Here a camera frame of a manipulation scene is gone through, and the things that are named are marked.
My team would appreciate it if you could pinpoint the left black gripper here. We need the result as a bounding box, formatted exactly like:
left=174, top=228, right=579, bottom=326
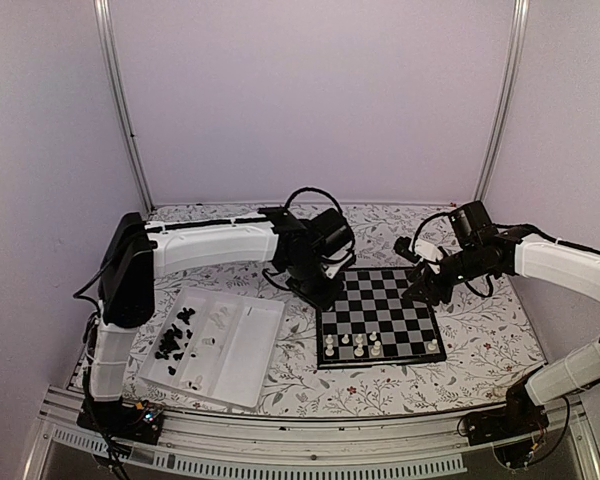
left=286, top=258, right=346, bottom=313

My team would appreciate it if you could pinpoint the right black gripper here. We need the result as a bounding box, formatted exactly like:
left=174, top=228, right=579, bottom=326
left=403, top=244, right=489, bottom=306

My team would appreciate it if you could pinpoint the white chess king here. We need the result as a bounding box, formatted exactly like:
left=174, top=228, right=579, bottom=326
left=370, top=340, right=382, bottom=357

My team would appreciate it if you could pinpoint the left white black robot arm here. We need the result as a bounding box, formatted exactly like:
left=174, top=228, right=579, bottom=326
left=73, top=206, right=355, bottom=434

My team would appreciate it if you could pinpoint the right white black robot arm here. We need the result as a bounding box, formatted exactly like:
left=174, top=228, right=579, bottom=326
left=394, top=201, right=600, bottom=436

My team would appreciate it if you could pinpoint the black silver chess board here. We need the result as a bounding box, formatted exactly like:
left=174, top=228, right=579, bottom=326
left=316, top=267, right=447, bottom=370

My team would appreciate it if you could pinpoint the pile of white chess pieces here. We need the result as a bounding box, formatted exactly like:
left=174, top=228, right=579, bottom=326
left=179, top=302, right=235, bottom=394

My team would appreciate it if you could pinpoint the pile of black chess pieces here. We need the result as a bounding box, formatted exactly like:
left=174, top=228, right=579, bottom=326
left=154, top=307, right=197, bottom=376

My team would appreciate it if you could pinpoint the floral patterned table mat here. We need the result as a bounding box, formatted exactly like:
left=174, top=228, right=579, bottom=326
left=67, top=201, right=549, bottom=419

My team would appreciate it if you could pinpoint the white plastic compartment tray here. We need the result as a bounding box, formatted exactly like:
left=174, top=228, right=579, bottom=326
left=138, top=287, right=286, bottom=410

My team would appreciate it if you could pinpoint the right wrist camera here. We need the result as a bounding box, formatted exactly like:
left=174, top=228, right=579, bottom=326
left=394, top=236, right=444, bottom=264

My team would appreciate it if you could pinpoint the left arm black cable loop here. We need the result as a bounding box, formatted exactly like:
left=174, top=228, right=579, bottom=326
left=283, top=187, right=349, bottom=226

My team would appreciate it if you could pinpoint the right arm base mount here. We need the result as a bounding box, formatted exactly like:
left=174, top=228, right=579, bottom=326
left=456, top=405, right=549, bottom=469

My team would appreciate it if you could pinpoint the left aluminium frame post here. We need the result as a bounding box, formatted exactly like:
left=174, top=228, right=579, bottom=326
left=93, top=0, right=155, bottom=214

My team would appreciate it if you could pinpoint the aluminium frame post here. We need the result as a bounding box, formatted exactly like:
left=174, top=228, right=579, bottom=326
left=474, top=0, right=530, bottom=201
left=93, top=0, right=155, bottom=214

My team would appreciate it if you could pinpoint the front aluminium rail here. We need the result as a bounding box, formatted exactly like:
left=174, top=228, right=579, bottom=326
left=23, top=387, right=600, bottom=479

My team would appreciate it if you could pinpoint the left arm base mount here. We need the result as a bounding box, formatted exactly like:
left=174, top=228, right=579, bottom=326
left=77, top=399, right=164, bottom=445

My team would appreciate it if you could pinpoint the right aluminium frame post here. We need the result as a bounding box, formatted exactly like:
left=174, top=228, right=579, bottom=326
left=474, top=0, right=530, bottom=201

